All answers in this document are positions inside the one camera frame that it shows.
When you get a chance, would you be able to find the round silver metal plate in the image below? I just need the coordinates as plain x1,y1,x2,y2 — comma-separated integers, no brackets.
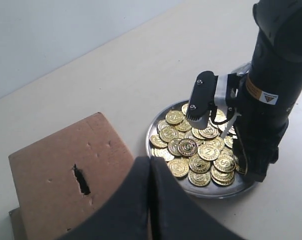
145,100,258,199

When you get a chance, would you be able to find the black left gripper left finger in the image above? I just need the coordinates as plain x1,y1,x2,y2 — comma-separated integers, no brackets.
59,156,150,240

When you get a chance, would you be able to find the black camera cable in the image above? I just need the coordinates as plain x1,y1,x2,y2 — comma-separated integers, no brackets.
208,104,238,126

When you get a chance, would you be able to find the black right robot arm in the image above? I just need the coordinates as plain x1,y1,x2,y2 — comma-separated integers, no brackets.
234,0,302,182

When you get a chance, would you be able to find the gold coin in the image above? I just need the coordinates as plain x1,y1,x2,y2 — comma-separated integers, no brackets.
159,126,179,143
197,144,220,161
213,155,235,173
177,138,198,157
167,159,189,178
165,110,184,125

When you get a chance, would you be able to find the brown cardboard box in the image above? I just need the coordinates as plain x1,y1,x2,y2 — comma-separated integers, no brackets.
9,113,134,240

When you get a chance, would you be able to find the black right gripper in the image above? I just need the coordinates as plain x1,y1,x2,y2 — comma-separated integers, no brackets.
233,100,290,182

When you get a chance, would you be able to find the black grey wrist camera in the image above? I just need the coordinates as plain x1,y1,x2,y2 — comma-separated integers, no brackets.
186,71,228,130

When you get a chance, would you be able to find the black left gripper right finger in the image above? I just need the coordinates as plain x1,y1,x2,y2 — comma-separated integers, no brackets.
150,157,243,240

